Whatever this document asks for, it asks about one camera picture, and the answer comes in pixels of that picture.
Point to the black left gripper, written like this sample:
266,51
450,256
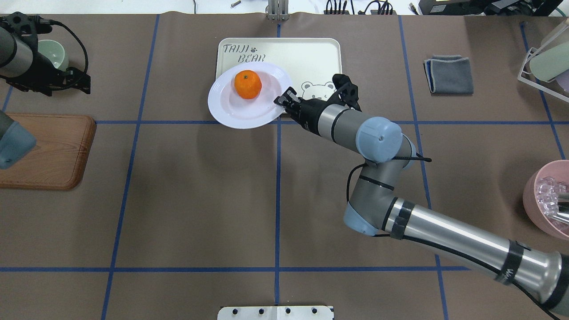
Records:
41,80

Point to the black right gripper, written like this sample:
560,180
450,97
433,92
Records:
310,114

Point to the orange fruit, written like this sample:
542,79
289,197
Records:
247,84

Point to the white ceramic plate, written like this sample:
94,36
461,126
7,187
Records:
233,111

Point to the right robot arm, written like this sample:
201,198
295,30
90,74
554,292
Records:
482,157

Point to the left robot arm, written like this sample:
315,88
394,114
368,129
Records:
16,58

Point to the cream bear serving tray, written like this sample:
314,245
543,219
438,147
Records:
309,62

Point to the green ceramic bowl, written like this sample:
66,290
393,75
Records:
55,52

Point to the wooden cutting board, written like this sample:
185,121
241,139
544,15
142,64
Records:
59,158

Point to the folded grey cloth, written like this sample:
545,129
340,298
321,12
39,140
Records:
449,75

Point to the green cup on rack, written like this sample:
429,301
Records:
547,65

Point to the ice cubes in bowl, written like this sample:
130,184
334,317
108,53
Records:
548,185

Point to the purple cup on rack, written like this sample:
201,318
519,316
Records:
563,80

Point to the pink bowl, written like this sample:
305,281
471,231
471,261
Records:
559,170

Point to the metal scoop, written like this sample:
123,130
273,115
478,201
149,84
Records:
556,206

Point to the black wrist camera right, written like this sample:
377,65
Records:
346,92

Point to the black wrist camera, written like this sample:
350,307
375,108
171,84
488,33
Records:
346,92
26,27

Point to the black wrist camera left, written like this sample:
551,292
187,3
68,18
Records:
26,27

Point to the aluminium frame post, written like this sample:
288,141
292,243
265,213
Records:
278,10

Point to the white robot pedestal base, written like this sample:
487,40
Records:
308,312

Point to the white wire cup rack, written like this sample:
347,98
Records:
557,36

